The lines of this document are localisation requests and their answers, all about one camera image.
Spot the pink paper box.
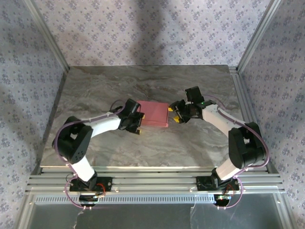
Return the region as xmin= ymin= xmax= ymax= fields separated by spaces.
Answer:
xmin=136 ymin=99 xmax=170 ymax=127

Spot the black left controller board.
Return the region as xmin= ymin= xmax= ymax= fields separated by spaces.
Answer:
xmin=79 ymin=194 xmax=101 ymax=207

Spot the black controller board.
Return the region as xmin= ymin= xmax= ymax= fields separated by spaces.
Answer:
xmin=213 ymin=194 xmax=232 ymax=206
xmin=79 ymin=194 xmax=101 ymax=207

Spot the shiny metal sheet panel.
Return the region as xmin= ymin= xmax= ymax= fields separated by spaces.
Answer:
xmin=19 ymin=202 xmax=295 ymax=229

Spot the black right controller board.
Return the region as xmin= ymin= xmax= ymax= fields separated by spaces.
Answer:
xmin=213 ymin=194 xmax=232 ymax=206

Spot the long aluminium base rail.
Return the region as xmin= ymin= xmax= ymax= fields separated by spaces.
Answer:
xmin=25 ymin=166 xmax=286 ymax=193

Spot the aluminium side rail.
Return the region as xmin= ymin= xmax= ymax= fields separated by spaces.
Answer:
xmin=229 ymin=66 xmax=283 ymax=176

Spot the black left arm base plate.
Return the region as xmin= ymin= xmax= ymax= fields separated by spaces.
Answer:
xmin=69 ymin=176 xmax=113 ymax=192

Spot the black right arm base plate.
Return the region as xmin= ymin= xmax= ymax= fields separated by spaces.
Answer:
xmin=195 ymin=176 xmax=240 ymax=191

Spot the grey slotted cable duct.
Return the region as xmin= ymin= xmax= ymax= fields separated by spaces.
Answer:
xmin=35 ymin=194 xmax=215 ymax=203

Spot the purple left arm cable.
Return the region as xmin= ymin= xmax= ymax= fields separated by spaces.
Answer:
xmin=52 ymin=99 xmax=127 ymax=211

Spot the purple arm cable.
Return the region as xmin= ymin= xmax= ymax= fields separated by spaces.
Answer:
xmin=52 ymin=99 xmax=127 ymax=211
xmin=202 ymin=94 xmax=270 ymax=211

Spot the aluminium right frame post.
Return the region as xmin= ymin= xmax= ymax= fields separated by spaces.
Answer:
xmin=237 ymin=0 xmax=283 ymax=72

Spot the aluminium frame post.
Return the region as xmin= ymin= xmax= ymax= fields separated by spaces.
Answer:
xmin=22 ymin=0 xmax=71 ymax=73
xmin=237 ymin=0 xmax=283 ymax=72

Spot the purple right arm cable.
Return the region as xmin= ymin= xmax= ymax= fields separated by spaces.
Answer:
xmin=202 ymin=94 xmax=270 ymax=211

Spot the aluminium left frame post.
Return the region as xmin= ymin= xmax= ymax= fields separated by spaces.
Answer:
xmin=22 ymin=0 xmax=71 ymax=73

